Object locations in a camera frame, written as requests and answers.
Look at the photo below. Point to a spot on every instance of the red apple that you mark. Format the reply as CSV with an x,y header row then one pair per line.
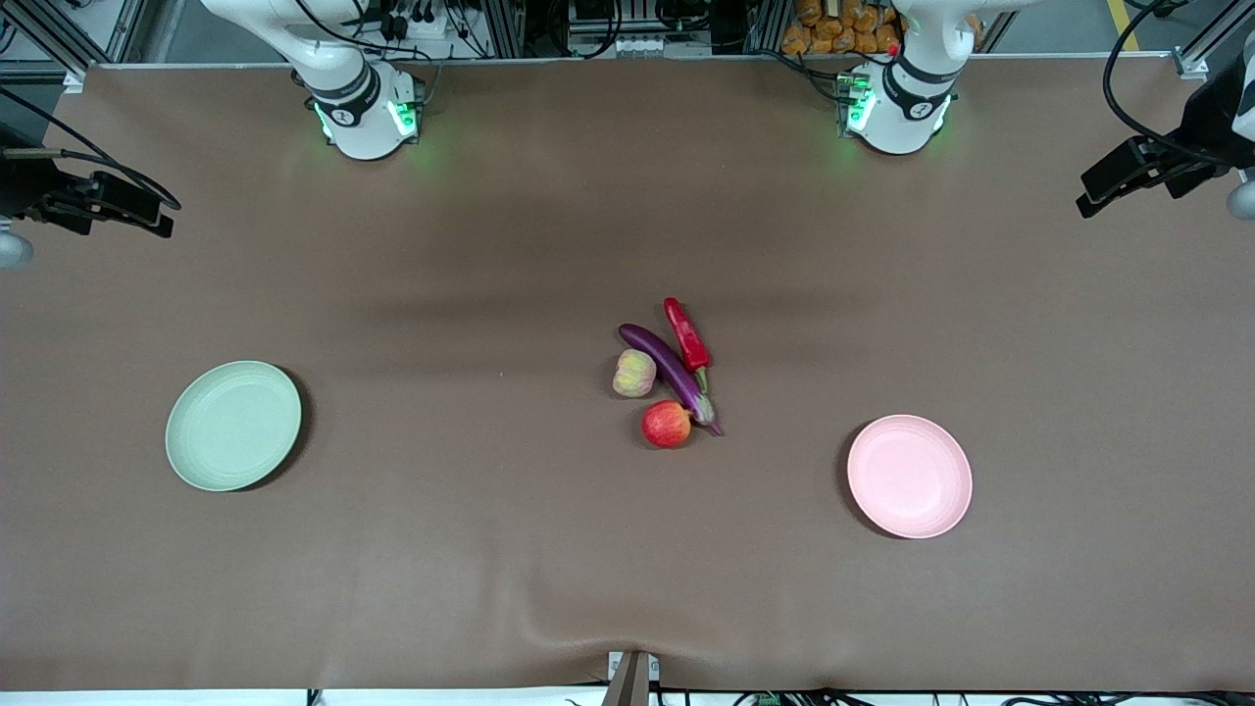
x,y
667,425

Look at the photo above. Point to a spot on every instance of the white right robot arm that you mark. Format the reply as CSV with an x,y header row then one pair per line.
x,y
358,118

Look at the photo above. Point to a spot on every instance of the grey metal camera post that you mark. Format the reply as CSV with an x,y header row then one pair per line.
x,y
630,681

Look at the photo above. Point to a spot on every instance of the orange snack pile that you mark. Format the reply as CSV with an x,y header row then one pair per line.
x,y
843,27

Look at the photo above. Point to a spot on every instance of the aluminium frame profile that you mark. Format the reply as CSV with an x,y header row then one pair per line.
x,y
1201,54
59,44

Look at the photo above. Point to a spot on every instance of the pink plate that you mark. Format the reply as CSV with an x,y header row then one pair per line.
x,y
910,477

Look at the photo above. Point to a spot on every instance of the brown table cloth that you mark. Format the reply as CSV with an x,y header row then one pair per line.
x,y
490,549

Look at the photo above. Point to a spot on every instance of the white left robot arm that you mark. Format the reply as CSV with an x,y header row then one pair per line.
x,y
897,108

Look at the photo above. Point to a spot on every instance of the white power strip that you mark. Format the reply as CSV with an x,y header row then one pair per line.
x,y
412,20

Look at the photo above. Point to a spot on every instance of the green pink peach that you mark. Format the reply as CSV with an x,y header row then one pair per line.
x,y
633,374

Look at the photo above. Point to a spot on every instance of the red pepper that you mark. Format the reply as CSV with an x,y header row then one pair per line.
x,y
688,338

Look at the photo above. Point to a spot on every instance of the purple eggplant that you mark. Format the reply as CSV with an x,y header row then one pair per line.
x,y
672,371

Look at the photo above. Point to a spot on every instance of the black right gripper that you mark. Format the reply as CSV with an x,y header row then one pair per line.
x,y
22,187

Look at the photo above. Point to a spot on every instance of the pale green plate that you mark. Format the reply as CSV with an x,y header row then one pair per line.
x,y
233,426

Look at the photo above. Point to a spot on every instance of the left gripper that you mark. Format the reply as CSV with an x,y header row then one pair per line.
x,y
1204,127

